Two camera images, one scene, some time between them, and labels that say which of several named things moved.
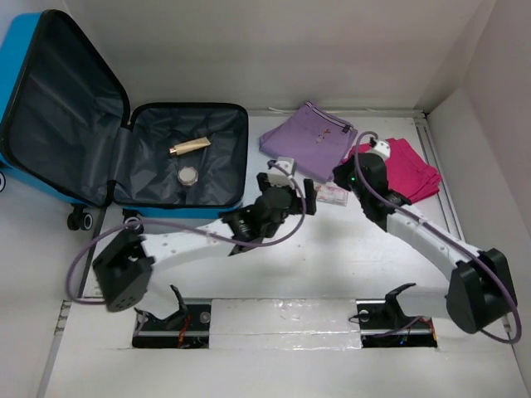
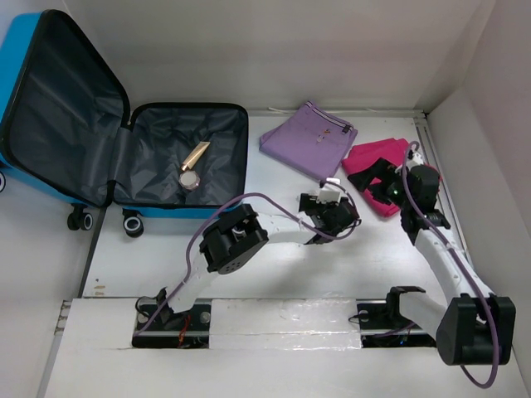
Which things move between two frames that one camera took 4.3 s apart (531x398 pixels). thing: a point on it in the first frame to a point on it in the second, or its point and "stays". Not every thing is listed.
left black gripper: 296,202 to 309,202
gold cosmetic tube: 189,146 to 195,155
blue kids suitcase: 67,132 stays
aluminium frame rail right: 443,198 stays
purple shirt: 312,139 stays
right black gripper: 340,173 to 363,179
